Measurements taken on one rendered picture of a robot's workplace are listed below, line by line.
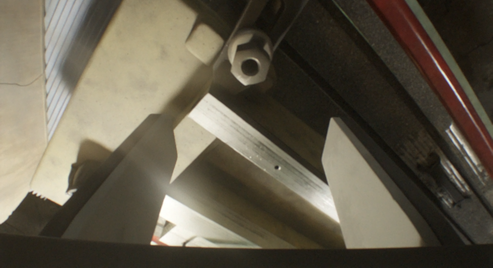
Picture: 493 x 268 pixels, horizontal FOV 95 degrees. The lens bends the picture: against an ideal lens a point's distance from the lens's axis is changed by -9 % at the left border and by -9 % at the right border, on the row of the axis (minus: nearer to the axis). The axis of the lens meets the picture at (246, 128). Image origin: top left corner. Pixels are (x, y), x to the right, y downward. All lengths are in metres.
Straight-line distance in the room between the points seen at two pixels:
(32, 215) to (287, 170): 2.72
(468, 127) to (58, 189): 0.86
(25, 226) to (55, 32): 2.63
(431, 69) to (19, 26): 0.77
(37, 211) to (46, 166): 2.32
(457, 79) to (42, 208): 2.74
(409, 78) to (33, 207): 2.72
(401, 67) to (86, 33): 0.60
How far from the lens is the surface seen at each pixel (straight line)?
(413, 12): 0.54
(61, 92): 0.65
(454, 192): 0.86
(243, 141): 0.24
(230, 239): 0.36
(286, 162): 0.26
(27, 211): 2.86
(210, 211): 0.34
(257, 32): 0.20
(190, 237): 0.39
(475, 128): 0.78
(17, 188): 0.76
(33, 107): 0.65
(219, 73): 0.23
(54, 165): 0.46
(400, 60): 0.55
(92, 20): 0.54
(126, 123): 0.35
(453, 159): 0.79
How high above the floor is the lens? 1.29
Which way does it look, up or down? 58 degrees down
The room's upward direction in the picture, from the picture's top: 178 degrees counter-clockwise
